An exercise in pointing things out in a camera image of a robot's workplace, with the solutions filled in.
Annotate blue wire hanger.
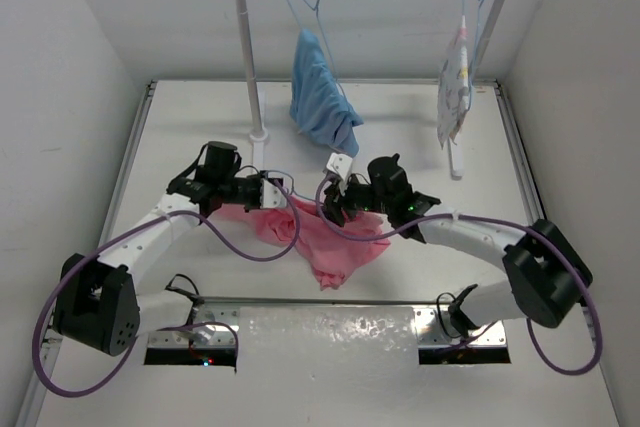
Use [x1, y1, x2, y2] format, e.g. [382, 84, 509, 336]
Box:
[262, 169, 320, 207]

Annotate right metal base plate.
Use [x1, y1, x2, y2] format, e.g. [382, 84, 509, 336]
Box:
[412, 304, 508, 350]

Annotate metal base plate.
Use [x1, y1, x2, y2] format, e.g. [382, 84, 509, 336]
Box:
[412, 304, 508, 350]
[147, 302, 240, 349]

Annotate blue t shirt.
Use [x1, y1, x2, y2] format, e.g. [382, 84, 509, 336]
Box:
[289, 29, 363, 157]

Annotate pink t shirt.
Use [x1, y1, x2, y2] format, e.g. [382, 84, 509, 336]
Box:
[214, 199, 390, 290]

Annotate white patterned garment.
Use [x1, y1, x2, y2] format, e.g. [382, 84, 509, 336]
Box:
[437, 15, 471, 146]

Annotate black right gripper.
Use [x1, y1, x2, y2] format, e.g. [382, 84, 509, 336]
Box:
[316, 171, 393, 225]

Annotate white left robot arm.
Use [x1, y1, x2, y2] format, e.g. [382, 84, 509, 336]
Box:
[52, 141, 267, 356]

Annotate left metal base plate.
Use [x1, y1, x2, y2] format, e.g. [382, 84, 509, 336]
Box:
[147, 302, 240, 349]

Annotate empty blue hanger right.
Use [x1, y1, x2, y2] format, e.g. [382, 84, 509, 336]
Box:
[469, 0, 507, 78]

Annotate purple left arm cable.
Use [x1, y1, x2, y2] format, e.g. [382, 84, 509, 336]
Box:
[31, 181, 302, 398]

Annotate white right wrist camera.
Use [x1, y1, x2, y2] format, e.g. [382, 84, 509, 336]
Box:
[324, 152, 354, 194]

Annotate blue hanger holding blue shirt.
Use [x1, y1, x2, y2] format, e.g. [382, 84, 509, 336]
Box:
[275, 0, 351, 98]

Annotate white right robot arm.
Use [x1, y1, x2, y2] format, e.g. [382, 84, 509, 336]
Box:
[316, 153, 593, 336]

